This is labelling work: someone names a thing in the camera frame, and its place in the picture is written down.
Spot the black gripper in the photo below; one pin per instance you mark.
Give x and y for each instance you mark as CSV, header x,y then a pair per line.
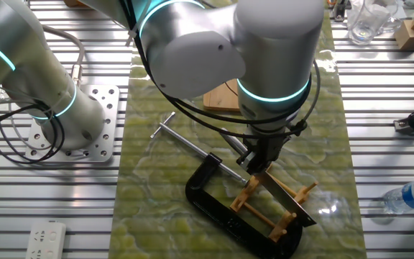
x,y
268,147

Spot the steel cleaver knife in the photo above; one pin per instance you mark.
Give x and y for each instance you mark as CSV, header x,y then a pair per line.
x,y
286,199

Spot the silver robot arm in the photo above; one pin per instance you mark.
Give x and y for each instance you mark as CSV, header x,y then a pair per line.
x,y
275,54

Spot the wooden knife rack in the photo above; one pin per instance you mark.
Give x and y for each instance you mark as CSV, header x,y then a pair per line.
x,y
244,196

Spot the black C-clamp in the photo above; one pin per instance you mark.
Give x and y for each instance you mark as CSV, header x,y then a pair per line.
x,y
225,216

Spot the bamboo cutting board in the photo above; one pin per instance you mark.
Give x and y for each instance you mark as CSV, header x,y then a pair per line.
x,y
221,97

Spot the green marble pattern mat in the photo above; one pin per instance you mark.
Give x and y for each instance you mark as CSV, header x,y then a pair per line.
x,y
178,180

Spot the clear water bottle blue cap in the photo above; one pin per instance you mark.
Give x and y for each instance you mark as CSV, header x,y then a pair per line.
x,y
412,196

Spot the black metal stand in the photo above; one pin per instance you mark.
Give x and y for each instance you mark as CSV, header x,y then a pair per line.
x,y
340,11

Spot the clear glass mug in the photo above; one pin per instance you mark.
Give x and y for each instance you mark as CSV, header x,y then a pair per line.
x,y
367,25

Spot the white power strip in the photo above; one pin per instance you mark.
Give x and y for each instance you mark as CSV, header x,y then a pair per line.
x,y
46,241

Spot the brown cardboard box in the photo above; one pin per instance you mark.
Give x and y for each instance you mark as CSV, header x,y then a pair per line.
x,y
75,3

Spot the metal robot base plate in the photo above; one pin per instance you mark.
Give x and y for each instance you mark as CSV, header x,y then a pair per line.
x,y
108,118

